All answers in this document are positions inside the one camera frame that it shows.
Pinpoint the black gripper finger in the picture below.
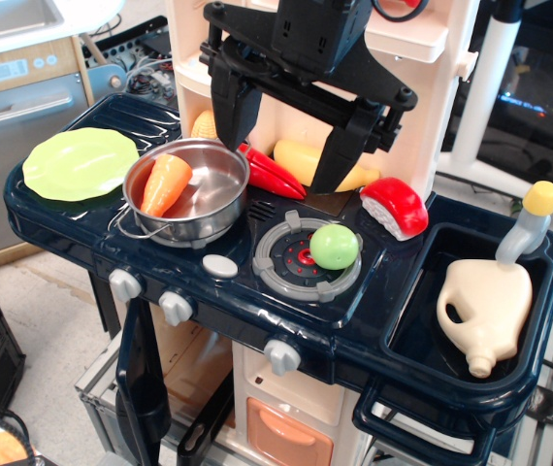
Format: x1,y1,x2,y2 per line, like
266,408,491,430
211,62,262,150
310,103,384,194

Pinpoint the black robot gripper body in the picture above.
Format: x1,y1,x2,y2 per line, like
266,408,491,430
199,0,419,154

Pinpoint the green toy pear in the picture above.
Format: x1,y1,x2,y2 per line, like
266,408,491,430
309,223,359,270

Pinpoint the light green plastic plate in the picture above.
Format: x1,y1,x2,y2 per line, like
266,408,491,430
22,127,139,202

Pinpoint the yellow toy corn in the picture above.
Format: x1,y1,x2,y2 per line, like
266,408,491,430
190,110,218,140

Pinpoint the yellow toy banana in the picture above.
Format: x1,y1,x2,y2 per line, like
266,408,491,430
273,140,381,192

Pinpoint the red toy chili pepper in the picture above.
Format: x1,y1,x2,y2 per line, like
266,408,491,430
239,143,307,200

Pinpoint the red and white toy sushi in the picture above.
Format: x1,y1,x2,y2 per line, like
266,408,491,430
360,177,429,242

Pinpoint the orange toy carrot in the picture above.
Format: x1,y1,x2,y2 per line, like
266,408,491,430
140,153,192,217

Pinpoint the stainless steel pot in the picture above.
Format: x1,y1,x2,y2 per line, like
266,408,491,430
109,138,250,249

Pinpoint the cream toy kitchen back shelf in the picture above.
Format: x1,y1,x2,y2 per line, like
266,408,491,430
166,0,479,198

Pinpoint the grey toy stove burner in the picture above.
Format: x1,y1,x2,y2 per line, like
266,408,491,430
252,210,363,303

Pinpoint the grey oval button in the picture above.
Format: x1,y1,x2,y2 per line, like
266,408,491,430
202,254,239,279

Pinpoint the black monitor screen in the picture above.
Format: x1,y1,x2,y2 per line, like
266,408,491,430
440,0,553,210

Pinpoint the grey toy faucet yellow knob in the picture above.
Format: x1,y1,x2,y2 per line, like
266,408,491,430
495,181,553,265

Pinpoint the dark blue toy kitchen counter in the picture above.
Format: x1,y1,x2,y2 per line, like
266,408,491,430
3,92,553,433

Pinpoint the grey left stove knob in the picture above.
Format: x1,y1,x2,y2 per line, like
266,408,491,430
109,269,142,303

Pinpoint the grey stove knob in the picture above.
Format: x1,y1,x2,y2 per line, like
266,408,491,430
109,269,142,303
158,291,193,326
263,339,301,377

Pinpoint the wooden toy dishwasher cabinet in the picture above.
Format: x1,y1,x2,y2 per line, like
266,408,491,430
0,1,124,257

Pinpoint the grey middle stove knob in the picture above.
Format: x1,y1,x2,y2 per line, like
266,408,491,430
158,291,193,326

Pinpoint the cream toy jug bottle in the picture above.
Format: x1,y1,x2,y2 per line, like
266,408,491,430
437,259,533,379

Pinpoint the grey right stove knob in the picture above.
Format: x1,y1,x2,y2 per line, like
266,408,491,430
263,339,301,377

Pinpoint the orange toy drawer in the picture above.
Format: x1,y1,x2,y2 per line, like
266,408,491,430
246,398,334,466

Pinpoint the dark blue oven door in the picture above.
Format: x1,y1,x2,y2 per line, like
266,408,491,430
115,298,171,465

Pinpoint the orange toy at corner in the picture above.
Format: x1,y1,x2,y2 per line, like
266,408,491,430
0,431,28,465

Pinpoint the white pipe frame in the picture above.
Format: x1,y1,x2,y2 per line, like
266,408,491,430
435,0,553,224

